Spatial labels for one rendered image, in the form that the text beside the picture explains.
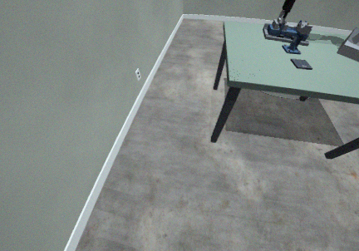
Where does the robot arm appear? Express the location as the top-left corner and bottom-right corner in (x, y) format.
(352, 33), (359, 46)

